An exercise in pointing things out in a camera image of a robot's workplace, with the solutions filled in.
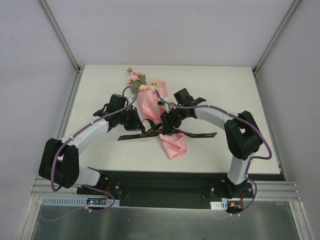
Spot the pink fake flower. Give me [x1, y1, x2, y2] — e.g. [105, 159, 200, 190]
[126, 67, 147, 91]

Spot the aluminium frame post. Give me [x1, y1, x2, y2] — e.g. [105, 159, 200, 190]
[252, 0, 303, 76]
[38, 0, 81, 73]

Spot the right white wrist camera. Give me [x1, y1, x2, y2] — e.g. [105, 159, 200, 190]
[157, 100, 172, 115]

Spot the black ribbon gold lettering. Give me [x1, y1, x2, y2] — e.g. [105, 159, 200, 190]
[117, 119, 218, 141]

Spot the pink wrapping paper sheet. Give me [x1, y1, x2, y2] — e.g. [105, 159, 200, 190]
[136, 77, 188, 160]

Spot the left white cable duct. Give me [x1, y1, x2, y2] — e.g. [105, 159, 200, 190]
[42, 196, 120, 208]

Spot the peach fake flower stem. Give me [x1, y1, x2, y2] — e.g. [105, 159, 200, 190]
[139, 84, 150, 92]

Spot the white cable duct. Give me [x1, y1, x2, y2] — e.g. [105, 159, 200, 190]
[42, 196, 120, 208]
[210, 201, 228, 211]

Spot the front aluminium rail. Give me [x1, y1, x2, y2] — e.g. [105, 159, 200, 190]
[30, 177, 302, 202]

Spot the right white cable duct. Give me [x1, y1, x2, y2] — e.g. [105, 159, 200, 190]
[210, 201, 228, 211]

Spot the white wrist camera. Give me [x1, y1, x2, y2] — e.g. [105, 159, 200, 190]
[157, 100, 172, 115]
[127, 93, 136, 101]

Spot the right aluminium frame post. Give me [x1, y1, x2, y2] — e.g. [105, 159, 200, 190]
[252, 0, 303, 76]

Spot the pale pink fake flower stem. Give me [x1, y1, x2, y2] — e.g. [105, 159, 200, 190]
[148, 80, 162, 93]

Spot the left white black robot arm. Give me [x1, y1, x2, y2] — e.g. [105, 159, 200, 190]
[38, 94, 145, 195]

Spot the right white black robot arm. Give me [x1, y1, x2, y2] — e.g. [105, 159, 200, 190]
[158, 88, 263, 199]

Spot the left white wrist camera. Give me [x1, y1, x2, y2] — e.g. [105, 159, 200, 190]
[127, 93, 136, 101]

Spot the left aluminium frame post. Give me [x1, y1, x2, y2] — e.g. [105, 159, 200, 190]
[38, 0, 81, 73]

